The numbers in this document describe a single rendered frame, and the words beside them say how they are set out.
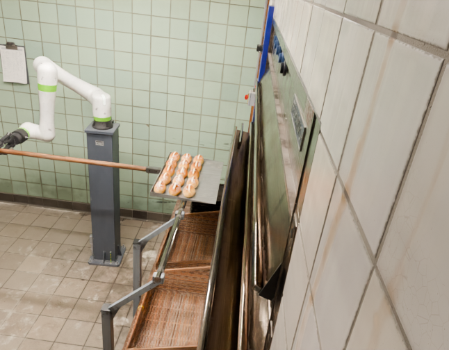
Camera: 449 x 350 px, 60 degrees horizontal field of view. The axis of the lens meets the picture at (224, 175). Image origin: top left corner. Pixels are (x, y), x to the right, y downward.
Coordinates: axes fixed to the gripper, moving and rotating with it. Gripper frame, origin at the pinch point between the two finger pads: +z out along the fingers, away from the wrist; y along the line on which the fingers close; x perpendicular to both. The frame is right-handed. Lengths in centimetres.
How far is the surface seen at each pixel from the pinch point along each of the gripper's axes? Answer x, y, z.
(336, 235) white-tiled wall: -155, -87, 175
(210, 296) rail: -142, -24, 122
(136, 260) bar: -97, 35, 42
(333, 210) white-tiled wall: -155, -87, 172
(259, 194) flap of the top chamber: -152, -54, 111
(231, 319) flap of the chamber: -149, -21, 127
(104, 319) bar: -96, 29, 90
